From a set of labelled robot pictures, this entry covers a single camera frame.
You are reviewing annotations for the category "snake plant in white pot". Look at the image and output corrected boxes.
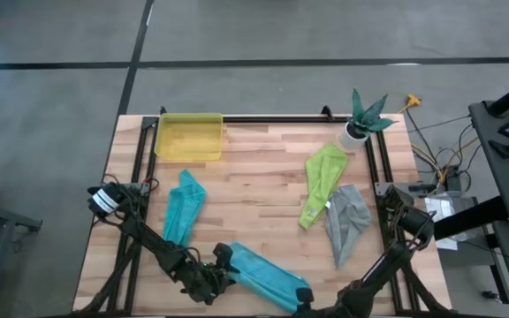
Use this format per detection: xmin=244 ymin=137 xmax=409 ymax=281
xmin=338 ymin=87 xmax=399 ymax=151

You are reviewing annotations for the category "yellow translucent plastic basket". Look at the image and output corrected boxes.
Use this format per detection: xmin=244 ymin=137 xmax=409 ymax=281
xmin=154 ymin=111 xmax=224 ymax=163

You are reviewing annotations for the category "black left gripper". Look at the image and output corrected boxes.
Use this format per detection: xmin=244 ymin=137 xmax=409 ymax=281
xmin=179 ymin=243 xmax=238 ymax=306

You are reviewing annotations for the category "yellow cable plug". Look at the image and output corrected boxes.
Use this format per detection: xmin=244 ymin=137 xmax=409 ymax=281
xmin=397 ymin=93 xmax=423 ymax=114

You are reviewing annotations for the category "black equipment desk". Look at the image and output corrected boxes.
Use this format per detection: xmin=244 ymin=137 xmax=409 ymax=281
xmin=430 ymin=72 xmax=509 ymax=318

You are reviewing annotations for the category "black cable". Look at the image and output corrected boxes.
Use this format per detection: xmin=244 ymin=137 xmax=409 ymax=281
xmin=405 ymin=109 xmax=435 ymax=155

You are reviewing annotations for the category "teal microfiber towel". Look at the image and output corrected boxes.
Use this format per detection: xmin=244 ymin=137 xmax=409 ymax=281
xmin=162 ymin=169 xmax=208 ymax=248

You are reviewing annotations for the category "blue microfiber towel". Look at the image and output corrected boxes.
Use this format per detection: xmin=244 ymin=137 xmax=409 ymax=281
xmin=226 ymin=241 xmax=314 ymax=314

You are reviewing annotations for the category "black power strip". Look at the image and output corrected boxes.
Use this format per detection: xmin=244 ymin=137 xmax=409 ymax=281
xmin=438 ymin=164 xmax=473 ymax=192

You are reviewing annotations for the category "lime green microfiber towel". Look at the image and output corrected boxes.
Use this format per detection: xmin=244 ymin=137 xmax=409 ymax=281
xmin=298 ymin=141 xmax=350 ymax=231

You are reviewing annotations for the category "grey microfiber towel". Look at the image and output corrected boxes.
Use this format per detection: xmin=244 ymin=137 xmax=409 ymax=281
xmin=324 ymin=184 xmax=373 ymax=271

